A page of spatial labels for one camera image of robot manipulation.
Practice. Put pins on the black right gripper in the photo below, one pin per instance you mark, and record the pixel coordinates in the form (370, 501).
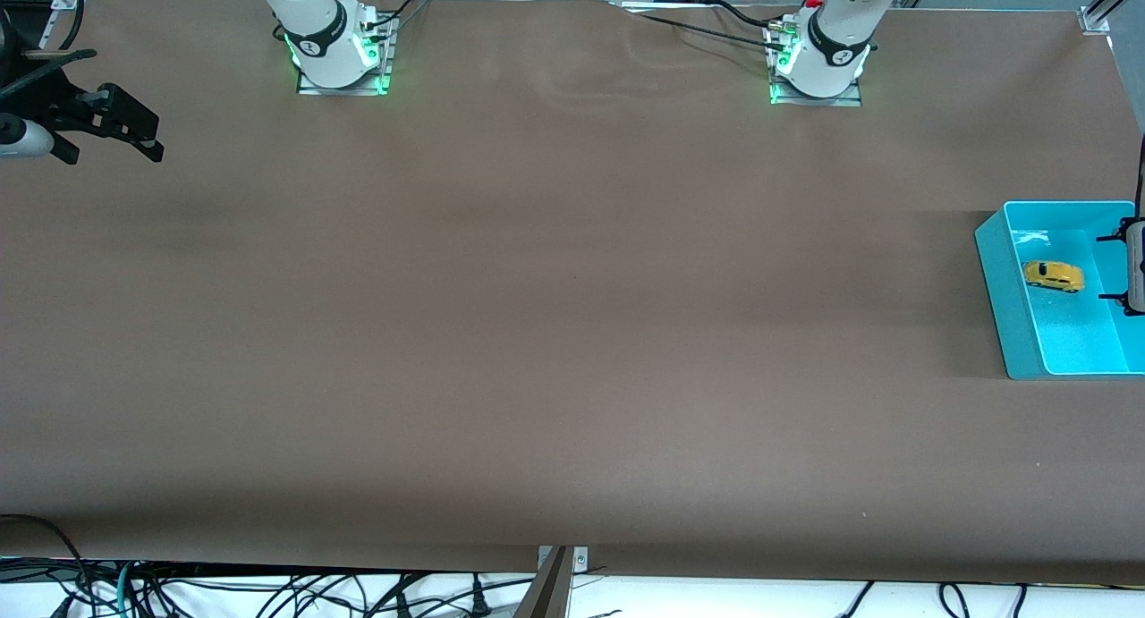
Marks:
(43, 98)

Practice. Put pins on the yellow beetle toy car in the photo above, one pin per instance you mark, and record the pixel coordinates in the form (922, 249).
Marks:
(1054, 276)

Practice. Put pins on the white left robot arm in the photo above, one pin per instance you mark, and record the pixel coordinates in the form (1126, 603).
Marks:
(836, 37)

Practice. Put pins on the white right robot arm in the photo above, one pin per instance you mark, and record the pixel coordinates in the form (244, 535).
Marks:
(313, 28)

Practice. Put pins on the teal plastic bin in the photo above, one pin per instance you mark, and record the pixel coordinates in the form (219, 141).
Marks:
(1073, 341)

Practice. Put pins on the dark metal bar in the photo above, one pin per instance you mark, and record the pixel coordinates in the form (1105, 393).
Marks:
(547, 596)

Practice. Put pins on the small metal clamp bracket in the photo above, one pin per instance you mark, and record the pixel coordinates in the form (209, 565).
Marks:
(580, 560)

